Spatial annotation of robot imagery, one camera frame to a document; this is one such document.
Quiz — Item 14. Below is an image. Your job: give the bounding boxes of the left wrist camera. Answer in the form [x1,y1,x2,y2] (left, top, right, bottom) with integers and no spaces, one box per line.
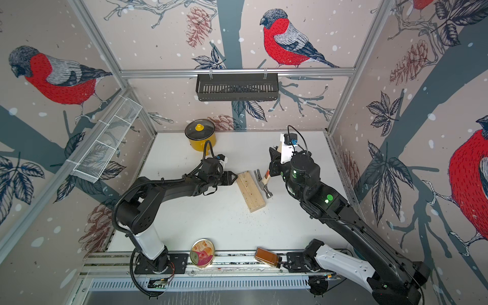
[216,154,228,165]

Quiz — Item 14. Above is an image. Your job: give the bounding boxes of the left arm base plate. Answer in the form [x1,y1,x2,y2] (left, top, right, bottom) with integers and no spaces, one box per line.
[134,253,189,275]

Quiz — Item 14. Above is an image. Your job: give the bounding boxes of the black hanging wire basket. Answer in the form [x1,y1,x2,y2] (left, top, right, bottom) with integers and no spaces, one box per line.
[196,73,279,102]

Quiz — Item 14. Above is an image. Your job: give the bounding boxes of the round colourful tin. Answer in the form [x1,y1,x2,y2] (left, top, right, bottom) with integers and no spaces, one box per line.
[190,239,216,268]

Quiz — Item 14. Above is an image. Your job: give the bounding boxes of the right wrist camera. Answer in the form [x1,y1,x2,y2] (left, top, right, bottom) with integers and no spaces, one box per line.
[279,133,297,165]

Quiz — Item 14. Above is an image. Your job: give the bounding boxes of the brown leather case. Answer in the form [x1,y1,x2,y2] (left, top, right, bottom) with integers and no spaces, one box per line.
[254,247,282,268]

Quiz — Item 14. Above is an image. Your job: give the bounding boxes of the yellow pot with lid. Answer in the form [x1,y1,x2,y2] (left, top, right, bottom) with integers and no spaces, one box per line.
[184,119,217,152]

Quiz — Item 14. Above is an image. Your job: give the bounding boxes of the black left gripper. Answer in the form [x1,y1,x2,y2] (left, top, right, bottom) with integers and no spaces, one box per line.
[208,170,239,188]

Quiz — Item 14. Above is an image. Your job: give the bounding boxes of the white wire mesh shelf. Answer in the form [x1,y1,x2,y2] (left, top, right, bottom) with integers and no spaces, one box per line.
[71,96,142,183]

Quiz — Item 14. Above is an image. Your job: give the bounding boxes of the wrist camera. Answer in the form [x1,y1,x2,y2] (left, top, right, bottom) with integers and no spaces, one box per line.
[216,154,228,165]
[279,133,297,165]

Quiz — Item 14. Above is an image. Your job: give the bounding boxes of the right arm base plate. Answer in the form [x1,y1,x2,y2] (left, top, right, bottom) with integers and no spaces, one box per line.
[282,252,336,275]

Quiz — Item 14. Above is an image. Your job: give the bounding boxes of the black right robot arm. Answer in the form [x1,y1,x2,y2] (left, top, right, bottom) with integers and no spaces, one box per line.
[269,147,431,304]

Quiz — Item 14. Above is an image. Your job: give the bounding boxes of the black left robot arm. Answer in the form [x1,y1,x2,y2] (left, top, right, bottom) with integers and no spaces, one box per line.
[112,155,238,273]

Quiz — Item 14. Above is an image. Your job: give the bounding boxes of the pale wooden block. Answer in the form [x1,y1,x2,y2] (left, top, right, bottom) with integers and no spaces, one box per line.
[237,171,266,213]

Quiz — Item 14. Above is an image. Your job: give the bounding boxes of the wooden handle claw hammer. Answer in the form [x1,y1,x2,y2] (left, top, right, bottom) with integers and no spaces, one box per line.
[254,169,273,199]

